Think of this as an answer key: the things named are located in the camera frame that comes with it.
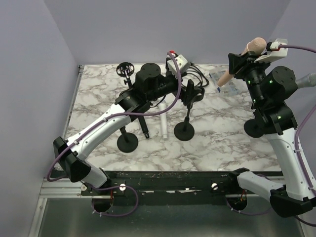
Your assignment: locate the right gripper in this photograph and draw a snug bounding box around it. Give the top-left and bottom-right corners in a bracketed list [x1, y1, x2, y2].
[229, 50, 273, 106]

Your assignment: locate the beige microphone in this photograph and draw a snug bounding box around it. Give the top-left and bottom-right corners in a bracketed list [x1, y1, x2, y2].
[217, 37, 267, 88]

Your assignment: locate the white microphone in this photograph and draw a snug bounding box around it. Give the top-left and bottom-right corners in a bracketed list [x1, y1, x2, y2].
[158, 102, 168, 140]

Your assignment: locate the round-base stand with clip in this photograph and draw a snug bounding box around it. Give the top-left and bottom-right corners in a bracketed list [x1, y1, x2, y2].
[173, 104, 195, 141]

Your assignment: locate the black microphone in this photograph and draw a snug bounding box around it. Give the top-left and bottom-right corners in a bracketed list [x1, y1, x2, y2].
[138, 117, 150, 139]

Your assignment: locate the round-base stand with shockmount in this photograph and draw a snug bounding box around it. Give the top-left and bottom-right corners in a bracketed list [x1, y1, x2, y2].
[243, 119, 265, 138]

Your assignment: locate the black tripod mic stand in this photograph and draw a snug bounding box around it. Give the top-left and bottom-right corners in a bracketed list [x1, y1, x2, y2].
[116, 62, 135, 88]

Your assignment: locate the silver microphone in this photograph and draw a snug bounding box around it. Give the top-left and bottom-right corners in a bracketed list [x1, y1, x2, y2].
[296, 73, 316, 89]

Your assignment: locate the black round-base mic stand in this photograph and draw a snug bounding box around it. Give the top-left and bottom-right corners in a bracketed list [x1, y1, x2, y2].
[117, 126, 138, 153]

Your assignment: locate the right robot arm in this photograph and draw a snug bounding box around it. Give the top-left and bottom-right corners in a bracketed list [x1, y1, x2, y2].
[227, 52, 316, 218]

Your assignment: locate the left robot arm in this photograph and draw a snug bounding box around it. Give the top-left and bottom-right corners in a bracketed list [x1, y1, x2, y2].
[53, 60, 204, 195]

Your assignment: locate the clear plastic organizer box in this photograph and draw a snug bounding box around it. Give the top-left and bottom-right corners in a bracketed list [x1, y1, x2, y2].
[209, 69, 248, 97]

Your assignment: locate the black coiled cable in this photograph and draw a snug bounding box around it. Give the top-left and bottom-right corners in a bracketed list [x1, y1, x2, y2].
[182, 62, 210, 94]

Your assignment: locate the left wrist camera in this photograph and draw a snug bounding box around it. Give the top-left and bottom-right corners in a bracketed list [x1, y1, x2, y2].
[166, 51, 191, 78]

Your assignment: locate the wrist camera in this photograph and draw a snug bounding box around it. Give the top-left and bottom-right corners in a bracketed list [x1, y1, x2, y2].
[166, 51, 191, 78]
[254, 39, 288, 63]

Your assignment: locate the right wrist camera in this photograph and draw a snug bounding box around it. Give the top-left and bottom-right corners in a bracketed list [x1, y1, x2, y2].
[254, 39, 288, 63]

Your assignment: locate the black mounting rail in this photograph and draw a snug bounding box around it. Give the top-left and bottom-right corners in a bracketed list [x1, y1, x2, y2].
[81, 171, 242, 206]

